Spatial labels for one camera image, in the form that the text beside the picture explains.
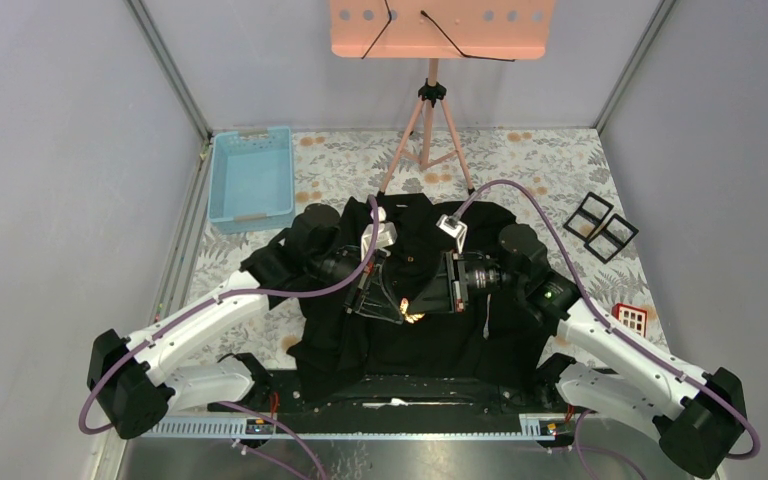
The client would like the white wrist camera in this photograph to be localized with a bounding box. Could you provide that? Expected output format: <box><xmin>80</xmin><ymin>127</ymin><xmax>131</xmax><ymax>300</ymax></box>
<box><xmin>360</xmin><ymin>207</ymin><xmax>398</xmax><ymax>257</ymax></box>
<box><xmin>436</xmin><ymin>215</ymin><xmax>468</xmax><ymax>254</ymax></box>

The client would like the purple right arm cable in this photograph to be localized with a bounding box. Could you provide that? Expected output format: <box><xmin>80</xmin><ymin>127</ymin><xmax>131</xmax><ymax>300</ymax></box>
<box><xmin>453</xmin><ymin>179</ymin><xmax>762</xmax><ymax>480</ymax></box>

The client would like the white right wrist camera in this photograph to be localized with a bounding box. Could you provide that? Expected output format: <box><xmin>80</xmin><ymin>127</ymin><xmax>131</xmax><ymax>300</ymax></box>
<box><xmin>436</xmin><ymin>215</ymin><xmax>468</xmax><ymax>254</ymax></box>

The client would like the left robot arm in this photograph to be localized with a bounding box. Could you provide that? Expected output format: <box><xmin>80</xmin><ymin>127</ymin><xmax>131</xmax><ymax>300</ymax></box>
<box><xmin>79</xmin><ymin>204</ymin><xmax>397</xmax><ymax>439</ymax></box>

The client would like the black shirt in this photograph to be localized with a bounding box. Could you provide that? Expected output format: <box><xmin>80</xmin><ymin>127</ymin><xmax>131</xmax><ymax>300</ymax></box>
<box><xmin>288</xmin><ymin>193</ymin><xmax>552</xmax><ymax>399</ymax></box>

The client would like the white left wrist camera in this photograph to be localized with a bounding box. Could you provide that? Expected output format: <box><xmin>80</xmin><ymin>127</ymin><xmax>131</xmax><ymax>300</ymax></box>
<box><xmin>360</xmin><ymin>207</ymin><xmax>398</xmax><ymax>257</ymax></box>

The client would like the aluminium frame rail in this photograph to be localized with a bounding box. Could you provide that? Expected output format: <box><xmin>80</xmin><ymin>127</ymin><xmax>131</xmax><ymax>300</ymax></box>
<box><xmin>124</xmin><ymin>0</ymin><xmax>212</xmax><ymax>141</ymax></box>

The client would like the black brooch display tray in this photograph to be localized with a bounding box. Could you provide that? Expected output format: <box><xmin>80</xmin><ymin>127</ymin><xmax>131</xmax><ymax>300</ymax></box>
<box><xmin>563</xmin><ymin>192</ymin><xmax>639</xmax><ymax>264</ymax></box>

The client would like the gold leaf brooch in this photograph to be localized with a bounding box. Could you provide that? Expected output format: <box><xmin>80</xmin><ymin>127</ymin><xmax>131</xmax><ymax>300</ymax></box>
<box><xmin>398</xmin><ymin>298</ymin><xmax>426</xmax><ymax>325</ymax></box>

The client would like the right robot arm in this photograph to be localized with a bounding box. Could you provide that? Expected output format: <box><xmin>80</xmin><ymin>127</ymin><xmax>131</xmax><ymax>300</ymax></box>
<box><xmin>408</xmin><ymin>215</ymin><xmax>759</xmax><ymax>479</ymax></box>

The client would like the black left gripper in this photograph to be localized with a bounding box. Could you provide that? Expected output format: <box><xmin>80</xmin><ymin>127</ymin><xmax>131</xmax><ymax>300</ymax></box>
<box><xmin>309</xmin><ymin>249</ymin><xmax>405</xmax><ymax>325</ymax></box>

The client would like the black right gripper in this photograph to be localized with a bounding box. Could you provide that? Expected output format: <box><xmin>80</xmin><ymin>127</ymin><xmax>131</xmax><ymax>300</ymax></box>
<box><xmin>407</xmin><ymin>249</ymin><xmax>524</xmax><ymax>316</ymax></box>

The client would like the red white grid box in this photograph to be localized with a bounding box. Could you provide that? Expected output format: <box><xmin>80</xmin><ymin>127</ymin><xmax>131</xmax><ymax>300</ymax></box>
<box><xmin>611</xmin><ymin>303</ymin><xmax>648</xmax><ymax>337</ymax></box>

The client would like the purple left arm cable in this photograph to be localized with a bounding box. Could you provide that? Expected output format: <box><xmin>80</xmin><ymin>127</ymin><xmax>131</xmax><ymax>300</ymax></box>
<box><xmin>78</xmin><ymin>194</ymin><xmax>381</xmax><ymax>437</ymax></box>

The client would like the light blue plastic basket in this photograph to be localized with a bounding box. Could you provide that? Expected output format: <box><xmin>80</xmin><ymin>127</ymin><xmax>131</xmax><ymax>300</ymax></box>
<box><xmin>207</xmin><ymin>126</ymin><xmax>296</xmax><ymax>235</ymax></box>

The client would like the pink music stand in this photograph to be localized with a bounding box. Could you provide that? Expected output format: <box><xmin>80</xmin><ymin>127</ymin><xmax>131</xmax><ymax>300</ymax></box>
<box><xmin>328</xmin><ymin>0</ymin><xmax>555</xmax><ymax>194</ymax></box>

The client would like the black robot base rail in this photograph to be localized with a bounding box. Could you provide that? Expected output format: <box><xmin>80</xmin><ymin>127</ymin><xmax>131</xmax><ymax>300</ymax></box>
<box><xmin>234</xmin><ymin>369</ymin><xmax>583</xmax><ymax>438</ymax></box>

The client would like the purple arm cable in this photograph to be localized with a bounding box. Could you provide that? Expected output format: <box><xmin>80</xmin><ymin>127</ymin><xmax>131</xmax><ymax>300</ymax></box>
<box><xmin>78</xmin><ymin>194</ymin><xmax>381</xmax><ymax>437</ymax></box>
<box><xmin>453</xmin><ymin>179</ymin><xmax>762</xmax><ymax>480</ymax></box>

